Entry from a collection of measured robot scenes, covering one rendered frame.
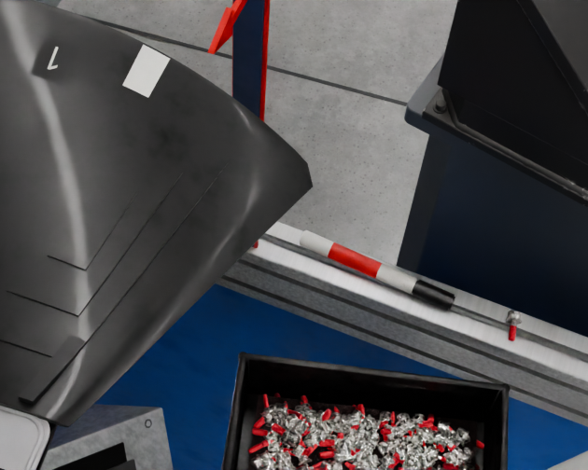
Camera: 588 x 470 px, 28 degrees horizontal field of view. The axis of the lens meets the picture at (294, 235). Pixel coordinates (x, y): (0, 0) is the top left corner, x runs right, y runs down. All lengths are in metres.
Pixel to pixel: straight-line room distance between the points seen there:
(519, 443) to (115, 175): 0.65
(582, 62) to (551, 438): 0.40
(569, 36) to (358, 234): 1.19
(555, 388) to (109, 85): 0.51
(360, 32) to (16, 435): 1.80
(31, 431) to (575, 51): 0.50
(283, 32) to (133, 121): 1.64
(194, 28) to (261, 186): 1.64
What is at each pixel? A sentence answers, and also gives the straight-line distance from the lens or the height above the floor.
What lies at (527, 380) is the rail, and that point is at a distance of 1.02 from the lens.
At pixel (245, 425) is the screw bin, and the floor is 0.81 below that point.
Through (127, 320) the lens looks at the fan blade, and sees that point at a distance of 0.60.
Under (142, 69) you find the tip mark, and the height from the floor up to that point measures 1.20.
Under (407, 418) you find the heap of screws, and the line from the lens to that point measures 0.97.
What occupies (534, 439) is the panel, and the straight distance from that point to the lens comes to 1.16.
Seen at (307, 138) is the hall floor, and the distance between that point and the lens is 2.14.
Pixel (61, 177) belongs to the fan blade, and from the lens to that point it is 0.63.
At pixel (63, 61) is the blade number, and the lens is 0.67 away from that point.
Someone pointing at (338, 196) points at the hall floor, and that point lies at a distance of 2.07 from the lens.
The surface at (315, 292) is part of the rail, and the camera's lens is 1.02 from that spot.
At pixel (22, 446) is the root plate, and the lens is 0.58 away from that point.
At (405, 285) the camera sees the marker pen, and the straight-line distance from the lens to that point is 0.99.
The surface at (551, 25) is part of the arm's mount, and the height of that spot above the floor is 1.10.
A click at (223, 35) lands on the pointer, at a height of 1.18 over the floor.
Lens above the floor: 1.73
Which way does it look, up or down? 59 degrees down
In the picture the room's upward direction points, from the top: 6 degrees clockwise
